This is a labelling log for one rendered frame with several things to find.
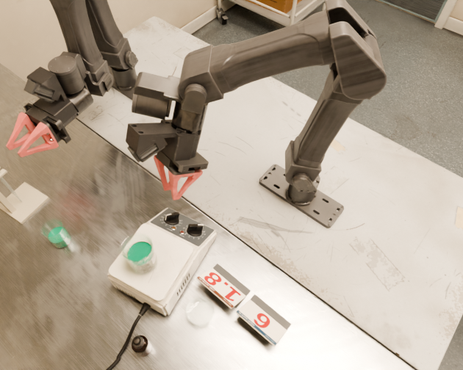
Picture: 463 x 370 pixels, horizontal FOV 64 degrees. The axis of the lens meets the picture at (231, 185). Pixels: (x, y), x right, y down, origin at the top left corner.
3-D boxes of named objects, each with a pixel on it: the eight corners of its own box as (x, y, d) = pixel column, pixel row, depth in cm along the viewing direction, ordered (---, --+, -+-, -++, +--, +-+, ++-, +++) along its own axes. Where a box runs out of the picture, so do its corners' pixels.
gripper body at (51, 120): (54, 125, 76) (80, 103, 80) (20, 106, 79) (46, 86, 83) (65, 145, 82) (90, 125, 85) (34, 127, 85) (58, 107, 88)
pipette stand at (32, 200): (26, 183, 89) (-2, 149, 78) (49, 198, 86) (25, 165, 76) (-2, 208, 85) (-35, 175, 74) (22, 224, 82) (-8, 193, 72)
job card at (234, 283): (217, 263, 78) (217, 255, 75) (250, 291, 75) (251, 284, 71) (197, 285, 75) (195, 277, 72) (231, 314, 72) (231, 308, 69)
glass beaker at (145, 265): (156, 246, 71) (149, 227, 64) (162, 272, 68) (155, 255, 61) (125, 255, 70) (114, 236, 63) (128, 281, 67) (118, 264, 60)
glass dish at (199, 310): (193, 333, 70) (192, 330, 68) (181, 307, 73) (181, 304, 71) (219, 319, 72) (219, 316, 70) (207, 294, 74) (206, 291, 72)
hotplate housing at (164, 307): (168, 211, 85) (163, 193, 78) (218, 236, 82) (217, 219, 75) (106, 297, 74) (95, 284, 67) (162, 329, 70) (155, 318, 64)
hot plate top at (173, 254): (144, 222, 74) (143, 220, 73) (196, 249, 71) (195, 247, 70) (106, 273, 68) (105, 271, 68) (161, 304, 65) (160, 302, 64)
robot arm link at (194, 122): (162, 130, 65) (170, 92, 62) (165, 119, 70) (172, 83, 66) (201, 139, 66) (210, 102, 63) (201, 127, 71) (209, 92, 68)
